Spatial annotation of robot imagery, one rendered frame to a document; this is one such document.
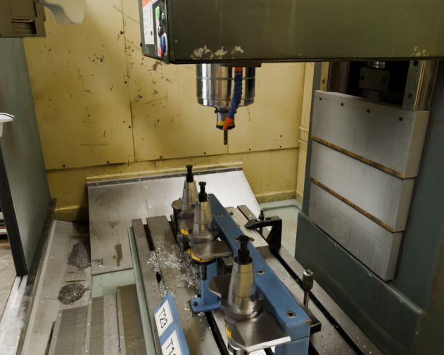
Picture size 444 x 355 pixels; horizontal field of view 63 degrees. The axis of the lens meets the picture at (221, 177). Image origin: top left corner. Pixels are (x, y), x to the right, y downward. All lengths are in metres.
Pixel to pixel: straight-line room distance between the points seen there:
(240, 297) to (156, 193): 1.53
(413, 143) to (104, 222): 1.42
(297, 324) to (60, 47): 1.70
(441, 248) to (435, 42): 0.52
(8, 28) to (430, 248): 1.04
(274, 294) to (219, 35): 0.43
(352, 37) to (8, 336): 1.16
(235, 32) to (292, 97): 1.60
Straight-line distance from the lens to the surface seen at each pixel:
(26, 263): 1.50
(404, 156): 1.08
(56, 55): 1.97
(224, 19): 0.67
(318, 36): 0.74
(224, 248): 0.70
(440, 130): 1.06
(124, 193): 2.03
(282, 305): 0.56
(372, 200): 1.20
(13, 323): 1.32
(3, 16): 0.52
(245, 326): 0.54
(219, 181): 2.12
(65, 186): 2.11
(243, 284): 0.53
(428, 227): 1.12
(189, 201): 0.81
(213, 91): 0.94
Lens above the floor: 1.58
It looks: 20 degrees down
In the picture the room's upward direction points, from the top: straight up
